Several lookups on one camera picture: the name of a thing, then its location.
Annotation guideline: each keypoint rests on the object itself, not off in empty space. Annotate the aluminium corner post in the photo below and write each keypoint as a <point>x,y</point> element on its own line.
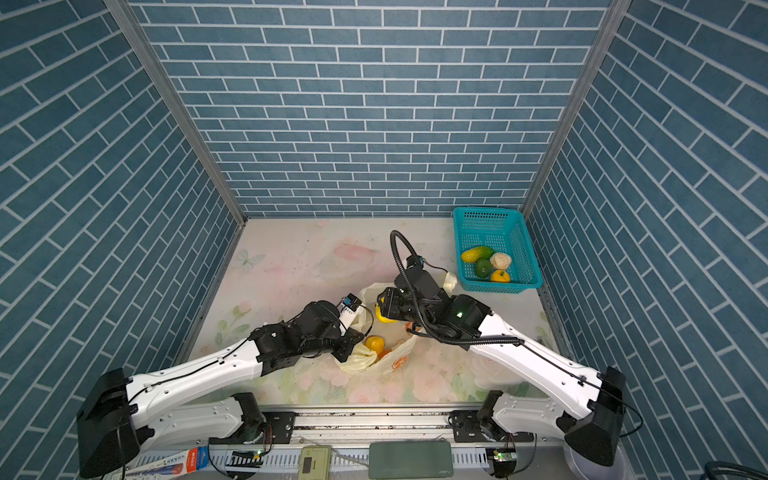
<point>133,32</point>
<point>596,55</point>

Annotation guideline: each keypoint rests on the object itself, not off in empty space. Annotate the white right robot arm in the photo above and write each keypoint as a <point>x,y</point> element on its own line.
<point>585,408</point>

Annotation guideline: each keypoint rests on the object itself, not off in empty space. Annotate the teal perforated plastic basket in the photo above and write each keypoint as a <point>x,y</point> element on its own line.
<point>504,231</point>

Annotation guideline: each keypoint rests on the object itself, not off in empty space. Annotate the green lime toy fruit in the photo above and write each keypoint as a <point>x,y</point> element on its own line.
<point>483,268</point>

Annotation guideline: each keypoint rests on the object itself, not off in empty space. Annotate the yellow printed plastic bag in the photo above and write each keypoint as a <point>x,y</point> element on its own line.
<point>397,342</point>

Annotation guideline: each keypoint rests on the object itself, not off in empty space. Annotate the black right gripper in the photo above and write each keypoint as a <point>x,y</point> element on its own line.
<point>391,302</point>

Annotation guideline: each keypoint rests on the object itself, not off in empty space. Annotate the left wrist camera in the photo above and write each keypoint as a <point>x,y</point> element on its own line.
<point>348,310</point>

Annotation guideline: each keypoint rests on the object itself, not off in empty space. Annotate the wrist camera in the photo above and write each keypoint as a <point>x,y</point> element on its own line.
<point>348,310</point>
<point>415,262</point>

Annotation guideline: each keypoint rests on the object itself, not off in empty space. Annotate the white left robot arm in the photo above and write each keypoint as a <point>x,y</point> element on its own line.
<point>114,423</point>

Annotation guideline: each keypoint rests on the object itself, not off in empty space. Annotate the small yellow-green timer box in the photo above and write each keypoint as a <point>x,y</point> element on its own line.
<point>314,463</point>

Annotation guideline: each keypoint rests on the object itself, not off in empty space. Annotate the aluminium corner post left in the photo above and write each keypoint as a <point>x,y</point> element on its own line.
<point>133,32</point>

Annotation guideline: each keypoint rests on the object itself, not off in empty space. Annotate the red white blue box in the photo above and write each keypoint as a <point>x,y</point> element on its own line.
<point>172,467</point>

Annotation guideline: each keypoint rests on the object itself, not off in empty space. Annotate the beige toy fruit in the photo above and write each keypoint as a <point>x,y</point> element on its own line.
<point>500,261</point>

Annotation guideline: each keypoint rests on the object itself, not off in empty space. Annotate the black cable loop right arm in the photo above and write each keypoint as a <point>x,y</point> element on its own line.
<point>467,313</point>

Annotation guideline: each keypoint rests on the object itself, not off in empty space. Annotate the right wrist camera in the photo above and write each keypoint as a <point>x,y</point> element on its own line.
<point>415,262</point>

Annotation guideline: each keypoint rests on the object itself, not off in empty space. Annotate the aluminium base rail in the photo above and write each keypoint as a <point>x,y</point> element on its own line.
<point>472,423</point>

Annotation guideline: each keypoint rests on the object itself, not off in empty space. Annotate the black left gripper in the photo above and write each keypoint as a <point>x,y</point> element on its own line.
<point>351,338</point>

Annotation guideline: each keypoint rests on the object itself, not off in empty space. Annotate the yellow lemon toy fruit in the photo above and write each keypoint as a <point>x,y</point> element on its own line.
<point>375,343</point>

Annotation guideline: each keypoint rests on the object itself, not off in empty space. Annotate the aluminium corner post right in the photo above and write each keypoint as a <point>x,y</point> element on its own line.
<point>596,55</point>

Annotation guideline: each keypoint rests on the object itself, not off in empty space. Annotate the white bowl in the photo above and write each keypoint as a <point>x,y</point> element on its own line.
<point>585,469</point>

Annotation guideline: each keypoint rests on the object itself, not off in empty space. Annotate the small orange toy fruit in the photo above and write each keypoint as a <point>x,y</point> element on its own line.
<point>500,276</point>

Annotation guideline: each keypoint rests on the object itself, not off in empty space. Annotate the yellow green mango toy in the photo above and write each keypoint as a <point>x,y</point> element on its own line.
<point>477,253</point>

